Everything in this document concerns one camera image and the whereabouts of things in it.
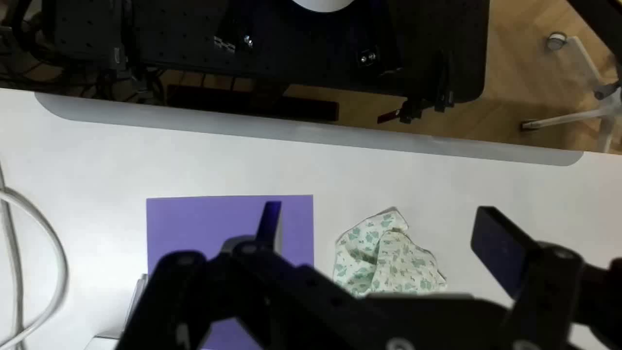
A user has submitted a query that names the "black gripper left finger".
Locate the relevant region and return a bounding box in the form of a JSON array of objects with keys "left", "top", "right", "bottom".
[{"left": 119, "top": 202, "right": 364, "bottom": 350}]

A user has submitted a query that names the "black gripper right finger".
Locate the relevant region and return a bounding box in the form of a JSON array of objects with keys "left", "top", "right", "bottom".
[{"left": 471, "top": 206, "right": 622, "bottom": 350}]

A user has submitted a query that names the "floral green white cloth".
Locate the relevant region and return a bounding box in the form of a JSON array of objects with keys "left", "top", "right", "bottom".
[{"left": 333, "top": 208, "right": 448, "bottom": 298}]

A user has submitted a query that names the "purple flat board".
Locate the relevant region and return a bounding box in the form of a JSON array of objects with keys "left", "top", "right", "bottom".
[{"left": 147, "top": 195, "right": 316, "bottom": 350}]

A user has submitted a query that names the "white chair base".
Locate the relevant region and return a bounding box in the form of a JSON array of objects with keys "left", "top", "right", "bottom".
[{"left": 520, "top": 29, "right": 622, "bottom": 154}]

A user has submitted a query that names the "black equipment cart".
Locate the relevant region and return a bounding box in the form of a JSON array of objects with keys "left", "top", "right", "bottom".
[{"left": 3, "top": 0, "right": 491, "bottom": 125}]

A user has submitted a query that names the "white cable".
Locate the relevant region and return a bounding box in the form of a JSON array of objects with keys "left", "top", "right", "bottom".
[{"left": 0, "top": 167, "right": 71, "bottom": 350}]

